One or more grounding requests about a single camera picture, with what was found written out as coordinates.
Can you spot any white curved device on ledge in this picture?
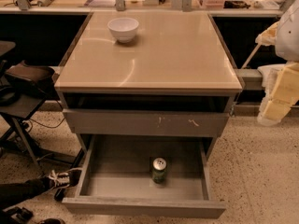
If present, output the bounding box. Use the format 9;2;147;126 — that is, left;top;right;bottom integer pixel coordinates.
257;63;284;88

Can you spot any black cable on floor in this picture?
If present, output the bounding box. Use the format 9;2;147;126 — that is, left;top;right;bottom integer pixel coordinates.
27;100;66;130

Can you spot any person's leg in black trousers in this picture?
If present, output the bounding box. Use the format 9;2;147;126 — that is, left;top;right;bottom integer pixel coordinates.
0;178;49;209

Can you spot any closed grey upper drawer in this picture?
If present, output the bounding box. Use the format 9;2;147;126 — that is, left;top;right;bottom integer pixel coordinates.
64;109;228;137

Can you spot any black and white sneaker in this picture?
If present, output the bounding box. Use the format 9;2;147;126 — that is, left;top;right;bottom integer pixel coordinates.
46;168;82;189

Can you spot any grey drawer cabinet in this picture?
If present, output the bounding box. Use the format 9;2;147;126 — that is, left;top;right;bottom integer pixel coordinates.
55;10;242;152

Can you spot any open grey lower drawer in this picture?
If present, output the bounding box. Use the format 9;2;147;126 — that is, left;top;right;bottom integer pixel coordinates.
63;135;226;218

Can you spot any white ceramic bowl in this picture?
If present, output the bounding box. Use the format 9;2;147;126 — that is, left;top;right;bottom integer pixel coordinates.
107;18;139;43

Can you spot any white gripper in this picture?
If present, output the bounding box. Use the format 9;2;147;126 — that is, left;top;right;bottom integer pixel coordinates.
257;63;299;126

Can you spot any dark brown bag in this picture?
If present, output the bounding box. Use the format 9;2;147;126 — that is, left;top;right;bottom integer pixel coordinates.
4;63;55;98

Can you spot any black folding side table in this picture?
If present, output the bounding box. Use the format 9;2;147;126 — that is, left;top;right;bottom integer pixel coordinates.
0;40;76;166

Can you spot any green soda can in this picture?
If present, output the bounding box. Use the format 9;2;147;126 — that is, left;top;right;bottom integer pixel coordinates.
152;158;167;184

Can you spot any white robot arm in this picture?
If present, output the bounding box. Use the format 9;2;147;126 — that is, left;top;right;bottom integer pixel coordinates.
256;0;299;126

